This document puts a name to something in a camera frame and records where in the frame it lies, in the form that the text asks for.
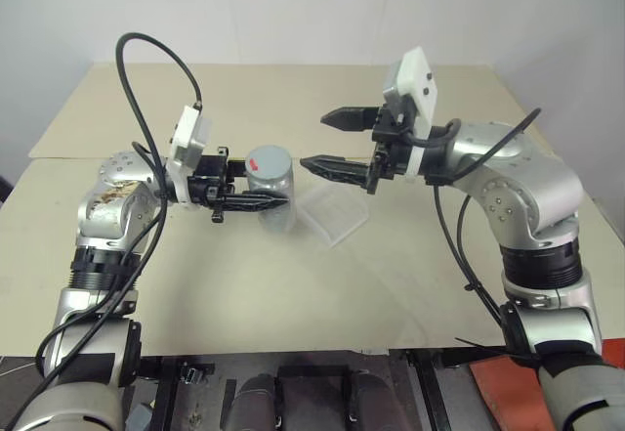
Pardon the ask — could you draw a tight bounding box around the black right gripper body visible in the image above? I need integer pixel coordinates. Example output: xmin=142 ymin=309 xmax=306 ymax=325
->
xmin=364 ymin=103 xmax=417 ymax=195

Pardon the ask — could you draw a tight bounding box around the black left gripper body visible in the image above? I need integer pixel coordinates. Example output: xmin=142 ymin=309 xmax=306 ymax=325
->
xmin=187 ymin=146 xmax=230 ymax=225

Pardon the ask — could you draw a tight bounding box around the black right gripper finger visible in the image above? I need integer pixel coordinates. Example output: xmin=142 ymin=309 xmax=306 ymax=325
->
xmin=299 ymin=154 xmax=373 ymax=188
xmin=319 ymin=105 xmax=381 ymax=134

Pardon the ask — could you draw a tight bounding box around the clear glass jar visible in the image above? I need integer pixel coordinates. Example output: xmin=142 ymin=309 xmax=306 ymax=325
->
xmin=246 ymin=154 xmax=299 ymax=236

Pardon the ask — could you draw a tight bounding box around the grey jar lid red sticker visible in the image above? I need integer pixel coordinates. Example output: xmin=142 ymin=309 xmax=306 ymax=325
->
xmin=244 ymin=145 xmax=293 ymax=194

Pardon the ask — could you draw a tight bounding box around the clear plastic box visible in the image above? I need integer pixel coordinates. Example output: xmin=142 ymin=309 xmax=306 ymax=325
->
xmin=298 ymin=185 xmax=369 ymax=248

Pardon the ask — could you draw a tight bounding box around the dark rounded shape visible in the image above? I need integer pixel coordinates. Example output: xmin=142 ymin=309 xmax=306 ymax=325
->
xmin=229 ymin=373 xmax=282 ymax=431
xmin=350 ymin=370 xmax=397 ymax=431

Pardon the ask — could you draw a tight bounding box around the red mat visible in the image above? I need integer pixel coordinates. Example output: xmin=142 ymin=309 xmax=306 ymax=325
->
xmin=469 ymin=358 xmax=559 ymax=431

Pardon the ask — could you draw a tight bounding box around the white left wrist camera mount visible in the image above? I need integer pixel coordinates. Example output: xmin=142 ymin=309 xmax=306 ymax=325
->
xmin=164 ymin=104 xmax=215 ymax=205

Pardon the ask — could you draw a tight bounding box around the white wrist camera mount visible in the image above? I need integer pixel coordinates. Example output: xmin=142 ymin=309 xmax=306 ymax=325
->
xmin=381 ymin=46 xmax=438 ymax=179
xmin=164 ymin=104 xmax=215 ymax=205

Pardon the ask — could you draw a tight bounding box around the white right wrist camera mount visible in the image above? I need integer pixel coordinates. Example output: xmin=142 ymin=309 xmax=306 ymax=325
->
xmin=381 ymin=46 xmax=438 ymax=179

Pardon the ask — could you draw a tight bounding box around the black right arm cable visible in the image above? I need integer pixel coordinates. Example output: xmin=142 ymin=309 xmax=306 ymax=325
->
xmin=411 ymin=107 xmax=543 ymax=357

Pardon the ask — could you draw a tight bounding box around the black metal frame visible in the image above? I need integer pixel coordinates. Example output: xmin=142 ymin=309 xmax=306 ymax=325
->
xmin=127 ymin=350 xmax=509 ymax=431

